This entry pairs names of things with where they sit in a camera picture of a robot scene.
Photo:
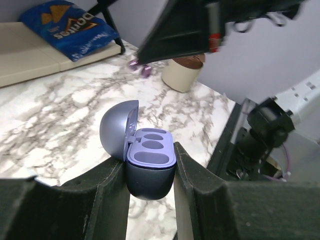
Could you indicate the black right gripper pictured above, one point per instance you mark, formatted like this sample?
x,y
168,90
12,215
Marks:
x,y
192,27

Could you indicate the purple earbud charging case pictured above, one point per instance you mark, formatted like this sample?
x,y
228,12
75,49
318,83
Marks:
x,y
148,153

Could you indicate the purple earbud one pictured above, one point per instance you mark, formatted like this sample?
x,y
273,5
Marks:
x,y
145,69

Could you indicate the blue Doritos bag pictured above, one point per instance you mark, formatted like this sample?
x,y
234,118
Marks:
x,y
68,28

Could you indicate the black beige shelf rack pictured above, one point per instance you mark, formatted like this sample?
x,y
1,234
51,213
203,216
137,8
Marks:
x,y
24,55

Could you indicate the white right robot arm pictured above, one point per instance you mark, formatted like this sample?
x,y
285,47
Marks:
x,y
255,130

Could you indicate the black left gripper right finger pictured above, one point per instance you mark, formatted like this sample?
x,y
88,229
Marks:
x,y
210,208

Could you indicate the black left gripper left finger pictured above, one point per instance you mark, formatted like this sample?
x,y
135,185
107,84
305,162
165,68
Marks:
x,y
92,206

